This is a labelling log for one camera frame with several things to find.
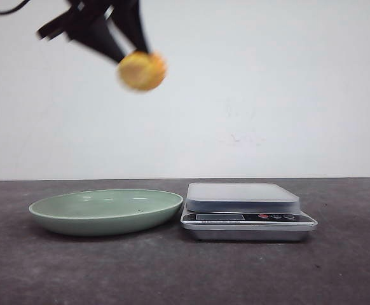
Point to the silver digital kitchen scale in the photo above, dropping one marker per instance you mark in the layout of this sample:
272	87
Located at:
244	211

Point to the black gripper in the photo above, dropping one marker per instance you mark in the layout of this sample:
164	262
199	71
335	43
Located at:
86	23

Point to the yellow corn cob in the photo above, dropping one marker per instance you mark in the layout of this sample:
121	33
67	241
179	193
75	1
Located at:
141	71

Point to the green oval plate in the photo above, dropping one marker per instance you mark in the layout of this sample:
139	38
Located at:
105	212

